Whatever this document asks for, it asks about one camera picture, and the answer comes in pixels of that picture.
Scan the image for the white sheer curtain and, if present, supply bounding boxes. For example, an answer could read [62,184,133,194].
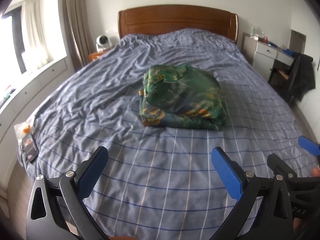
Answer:
[21,0,54,68]

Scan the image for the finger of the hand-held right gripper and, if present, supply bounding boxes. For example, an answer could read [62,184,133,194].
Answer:
[299,135,320,157]
[267,154,298,180]

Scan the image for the white window seat cabinet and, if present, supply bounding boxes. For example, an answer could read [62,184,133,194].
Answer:
[0,56,69,143]

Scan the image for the window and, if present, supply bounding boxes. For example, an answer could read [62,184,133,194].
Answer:
[0,7,28,75]

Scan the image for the clear plastic bag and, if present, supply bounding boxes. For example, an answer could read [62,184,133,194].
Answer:
[14,120,34,139]

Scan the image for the wooden bed headboard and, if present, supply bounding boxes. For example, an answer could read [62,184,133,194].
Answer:
[117,4,239,43]

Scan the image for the white desk fan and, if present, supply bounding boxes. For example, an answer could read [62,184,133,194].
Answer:
[96,34,112,52]

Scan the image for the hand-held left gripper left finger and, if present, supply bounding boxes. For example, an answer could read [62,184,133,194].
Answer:
[26,146,109,240]

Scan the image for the brown curtain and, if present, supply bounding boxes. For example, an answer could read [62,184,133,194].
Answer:
[57,0,88,68]

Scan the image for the wooden nightstand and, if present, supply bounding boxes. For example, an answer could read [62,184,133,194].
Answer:
[88,50,108,62]

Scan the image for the blue checked blanket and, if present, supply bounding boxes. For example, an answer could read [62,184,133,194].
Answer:
[17,29,318,240]

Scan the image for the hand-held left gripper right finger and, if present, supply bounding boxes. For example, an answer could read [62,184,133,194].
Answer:
[211,147,293,240]

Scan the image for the black smartphone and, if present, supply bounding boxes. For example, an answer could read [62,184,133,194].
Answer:
[21,134,39,162]

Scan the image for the white desk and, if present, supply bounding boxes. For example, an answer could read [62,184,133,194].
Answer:
[242,32,297,67]

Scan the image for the black coat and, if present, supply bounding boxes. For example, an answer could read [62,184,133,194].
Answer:
[287,52,316,102]

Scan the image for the green printed padded jacket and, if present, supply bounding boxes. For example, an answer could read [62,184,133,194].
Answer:
[138,64,228,131]

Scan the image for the wooden chair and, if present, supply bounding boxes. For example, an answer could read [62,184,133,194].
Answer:
[268,66,295,98]

